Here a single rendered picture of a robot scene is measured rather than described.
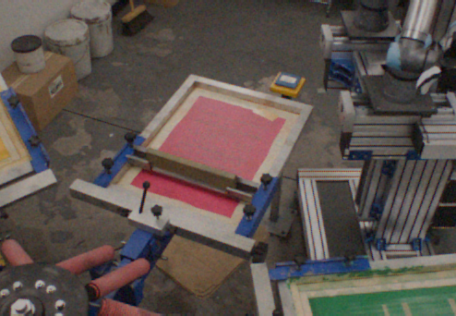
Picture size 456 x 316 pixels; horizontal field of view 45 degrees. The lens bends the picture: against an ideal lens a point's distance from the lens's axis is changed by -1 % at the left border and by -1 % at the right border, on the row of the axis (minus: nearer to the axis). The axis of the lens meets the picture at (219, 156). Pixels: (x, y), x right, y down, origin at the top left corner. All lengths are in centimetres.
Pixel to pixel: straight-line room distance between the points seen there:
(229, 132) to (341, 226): 96
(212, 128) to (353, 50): 70
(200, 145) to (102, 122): 179
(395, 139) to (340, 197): 103
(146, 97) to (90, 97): 41
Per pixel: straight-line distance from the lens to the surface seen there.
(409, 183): 265
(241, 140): 227
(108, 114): 402
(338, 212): 306
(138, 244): 181
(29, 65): 397
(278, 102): 243
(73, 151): 376
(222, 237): 181
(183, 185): 209
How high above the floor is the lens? 244
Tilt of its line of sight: 43 degrees down
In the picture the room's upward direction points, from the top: straight up
